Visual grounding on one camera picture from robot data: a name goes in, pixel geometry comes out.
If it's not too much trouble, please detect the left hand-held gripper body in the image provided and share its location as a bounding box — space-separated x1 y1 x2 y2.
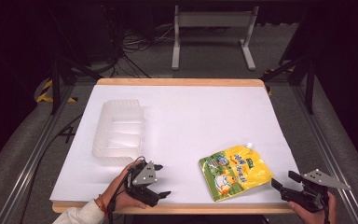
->
126 160 160 208

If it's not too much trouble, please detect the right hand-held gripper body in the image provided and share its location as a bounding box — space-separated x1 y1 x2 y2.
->
280 168 352 214

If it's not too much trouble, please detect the yellow spouted pouch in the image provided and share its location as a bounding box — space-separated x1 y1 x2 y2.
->
198 142 274 203

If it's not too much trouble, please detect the translucent plastic container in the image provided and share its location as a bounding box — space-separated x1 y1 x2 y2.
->
91 99 145 166

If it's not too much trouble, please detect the person's left hand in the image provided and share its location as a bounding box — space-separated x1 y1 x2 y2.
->
100 160 148 212

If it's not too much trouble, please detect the person's right hand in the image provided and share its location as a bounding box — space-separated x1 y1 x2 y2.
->
286 191 337 224

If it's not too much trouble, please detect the white table sheet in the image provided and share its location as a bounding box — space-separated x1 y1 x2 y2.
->
49 84 302 205

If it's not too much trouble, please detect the black tripod stand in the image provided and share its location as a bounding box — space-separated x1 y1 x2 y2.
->
259 8 316 116
48 6 104 116

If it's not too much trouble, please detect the yellow black hazard tape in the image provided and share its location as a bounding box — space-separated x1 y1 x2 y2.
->
35 79 78 104

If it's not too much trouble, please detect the white metal stand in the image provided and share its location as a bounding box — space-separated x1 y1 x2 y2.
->
171 5 260 71

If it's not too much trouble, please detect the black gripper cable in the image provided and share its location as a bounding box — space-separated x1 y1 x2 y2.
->
106 155 147 224

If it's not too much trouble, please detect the aluminium rail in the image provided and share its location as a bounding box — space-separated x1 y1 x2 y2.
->
292 83 358 224
0 83 76 224

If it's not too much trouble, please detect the red wrist bracelet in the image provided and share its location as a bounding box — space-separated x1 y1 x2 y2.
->
97 194 110 218

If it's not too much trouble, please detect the black floor cable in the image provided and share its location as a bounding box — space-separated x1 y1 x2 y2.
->
18 113 84 224

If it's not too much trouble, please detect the tangle of black cables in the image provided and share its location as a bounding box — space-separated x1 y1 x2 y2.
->
105 6 181 78

